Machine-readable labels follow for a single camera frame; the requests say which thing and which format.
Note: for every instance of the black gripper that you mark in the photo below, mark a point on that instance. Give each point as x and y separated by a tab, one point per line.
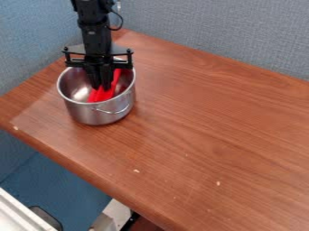
98	55

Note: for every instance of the metal pot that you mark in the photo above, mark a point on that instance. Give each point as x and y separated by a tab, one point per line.
73	88

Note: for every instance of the red block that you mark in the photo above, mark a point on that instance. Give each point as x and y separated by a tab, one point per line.
100	94

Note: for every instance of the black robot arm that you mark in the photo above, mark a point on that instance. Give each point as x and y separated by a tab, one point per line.
95	10

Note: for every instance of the white furniture edge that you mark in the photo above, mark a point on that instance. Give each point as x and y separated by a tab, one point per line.
16	217

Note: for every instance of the white table leg bracket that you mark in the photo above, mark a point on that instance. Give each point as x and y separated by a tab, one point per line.
112	218

